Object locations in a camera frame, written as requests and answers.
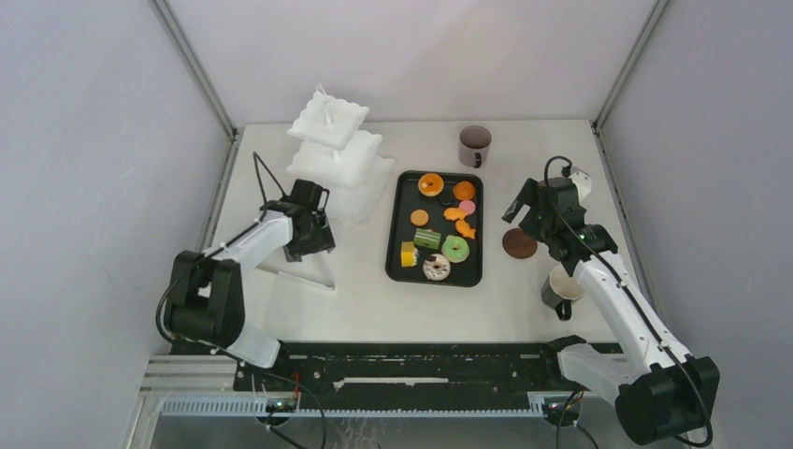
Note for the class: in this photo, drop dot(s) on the orange fish pastry lower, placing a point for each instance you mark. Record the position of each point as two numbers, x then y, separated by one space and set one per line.
464 229

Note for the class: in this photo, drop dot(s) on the small orange cookie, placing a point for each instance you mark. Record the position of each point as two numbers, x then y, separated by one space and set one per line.
419 218

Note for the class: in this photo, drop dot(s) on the orange glazed donut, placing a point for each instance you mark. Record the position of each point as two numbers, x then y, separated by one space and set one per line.
430 184

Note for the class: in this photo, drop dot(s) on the orange fish pastry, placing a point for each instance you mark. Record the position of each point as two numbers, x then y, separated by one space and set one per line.
454 214
464 229

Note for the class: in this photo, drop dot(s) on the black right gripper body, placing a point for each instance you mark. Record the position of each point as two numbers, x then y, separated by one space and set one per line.
538 225

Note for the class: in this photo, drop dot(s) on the grey mug white inside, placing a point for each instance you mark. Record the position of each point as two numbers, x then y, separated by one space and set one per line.
560 291

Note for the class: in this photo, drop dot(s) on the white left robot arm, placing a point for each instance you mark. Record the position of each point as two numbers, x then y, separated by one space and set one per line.
204 301

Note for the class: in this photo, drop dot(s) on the green layered cake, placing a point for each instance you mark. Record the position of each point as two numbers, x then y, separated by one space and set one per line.
427 238

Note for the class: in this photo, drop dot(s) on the black serving tray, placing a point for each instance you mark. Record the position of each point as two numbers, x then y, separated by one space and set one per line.
407 199

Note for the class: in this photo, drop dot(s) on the pink macaron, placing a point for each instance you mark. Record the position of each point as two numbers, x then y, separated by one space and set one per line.
467 206

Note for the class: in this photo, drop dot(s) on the white chocolate drizzle donut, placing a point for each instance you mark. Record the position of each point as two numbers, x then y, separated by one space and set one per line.
436 267

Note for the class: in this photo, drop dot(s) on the dark purple mug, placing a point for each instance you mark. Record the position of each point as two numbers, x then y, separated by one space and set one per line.
474 145

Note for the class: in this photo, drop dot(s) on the white three-tier dessert stand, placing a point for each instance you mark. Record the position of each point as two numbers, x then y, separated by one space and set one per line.
337 154

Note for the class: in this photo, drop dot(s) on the orange fish pastry upper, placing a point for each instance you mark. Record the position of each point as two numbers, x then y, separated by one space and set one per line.
454 214

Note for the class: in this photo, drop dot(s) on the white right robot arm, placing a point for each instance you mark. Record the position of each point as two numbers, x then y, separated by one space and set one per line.
661 391

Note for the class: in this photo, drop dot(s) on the yellow cake slice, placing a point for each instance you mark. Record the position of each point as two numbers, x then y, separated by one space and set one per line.
408 254

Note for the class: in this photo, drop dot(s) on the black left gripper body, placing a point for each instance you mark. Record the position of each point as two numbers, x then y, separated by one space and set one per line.
318 238

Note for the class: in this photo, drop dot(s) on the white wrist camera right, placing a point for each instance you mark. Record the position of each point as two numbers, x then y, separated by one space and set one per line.
582 181

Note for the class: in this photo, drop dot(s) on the black sandwich cookie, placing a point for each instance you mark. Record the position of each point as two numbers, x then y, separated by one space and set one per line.
446 199

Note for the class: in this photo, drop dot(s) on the brown round coaster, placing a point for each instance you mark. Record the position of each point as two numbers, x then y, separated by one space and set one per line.
517 244

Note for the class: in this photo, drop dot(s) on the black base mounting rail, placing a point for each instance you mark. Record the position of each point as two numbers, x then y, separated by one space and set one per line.
409 377

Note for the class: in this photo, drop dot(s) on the green frosted donut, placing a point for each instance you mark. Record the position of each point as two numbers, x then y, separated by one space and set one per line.
455 248

